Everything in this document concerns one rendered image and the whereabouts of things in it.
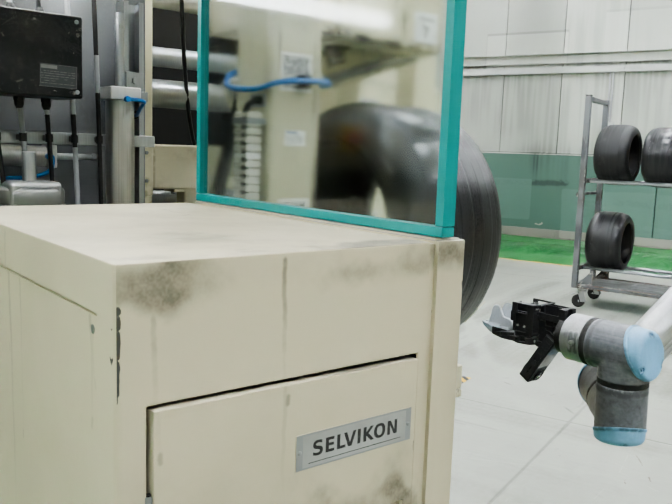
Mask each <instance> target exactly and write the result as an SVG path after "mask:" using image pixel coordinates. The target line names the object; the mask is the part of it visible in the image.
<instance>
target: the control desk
mask: <svg viewBox="0 0 672 504"><path fill-rule="evenodd" d="M464 245H465V240H463V239H459V238H457V237H449V238H439V237H432V236H426V235H419V234H413V233H406V232H400V231H393V230H387V229H380V228H374V227H367V226H361V225H354V224H348V223H341V222H335V221H328V220H322V219H315V218H309V217H302V216H296V215H289V214H283V213H276V212H270V211H263V210H257V209H250V208H244V207H237V206H231V205H224V204H218V203H211V202H205V201H197V202H196V203H194V204H192V203H142V204H88V205H34V206H0V504H450V486H451V469H452V452H453V435H454V418H455V400H456V383H457V366H458V349H459V331H460V314H461V297H462V280H463V262H464Z"/></svg>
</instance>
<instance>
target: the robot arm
mask: <svg viewBox="0 0 672 504"><path fill-rule="evenodd" d="M538 301H541V302H546V303H545V304H539V303H538ZM482 323H483V324H484V326H485V327H486V328H487V329H488V330H489V331H490V332H492V334H494V335H496V336H498V337H500V338H503V339H507V340H512V341H515V342H516V343H520V344H525V345H536V346H537V347H538V348H537V349H536V351H535V352H534V353H533V355H532V356H531V358H530V359H529V360H528V362H527V363H526V364H525V365H524V367H523V368H522V370H521V372H520V373H519V374H520V375H521V376H522V377H523V378H524V379H525V380H526V381H527V382H530V381H534V380H535V381H536V380H538V379H539V378H540V377H541V376H542V375H543V373H544V371H545V370H546V369H547V367H548V366H549V364H550V363H551V362H552V360H553V359H554V358H555V356H556V355H557V354H558V352H561V353H562V355H563V356H564V358H566V359H568V360H572V361H576V362H579V363H583V364H585V365H584V366H583V367H582V368H581V370H580V371H579V374H578V377H577V385H578V390H579V393H580V396H581V397H582V399H583V400H584V401H585V402H586V404H587V405H588V407H589V410H590V412H591V413H592V415H593V416H594V426H593V427H592V429H593V435H594V437H595V438H596V439H597V440H598V441H600V442H603V443H606V444H609V445H614V446H623V447H633V446H638V445H641V444H642V443H643V442H644V441H645V437H646V432H647V429H646V427H647V414H648V400H649V386H650V381H653V380H654V379H656V378H657V377H658V375H659V374H660V372H661V369H662V364H663V361H664V360H665V359H666V358H667V357H668V356H669V355H670V354H671V353H672V287H671V288H670V289H669V290H668V291H667V292H666V293H665V294H664V295H663V296H662V297H661V298H660V299H659V300H658V301H657V302H656V303H655V304H654V305H653V306H652V307H651V308H650V309H649V310H648V311H647V312H646V313H645V314H644V315H643V316H642V317H641V318H640V319H639V320H638V321H637V322H636V323H635V324H634V325H628V324H624V323H619V322H614V321H610V320H605V319H600V318H597V317H592V316H587V315H583V314H578V313H576V308H571V307H566V306H561V305H556V304H555V302H551V301H546V300H542V299H537V298H533V303H527V302H522V301H518V302H514V301H513V302H512V304H511V303H505V304H504V305H503V308H501V306H500V305H497V304H496V305H494V306H493V308H492V312H491V316H490V319H489V320H483V321H482Z"/></svg>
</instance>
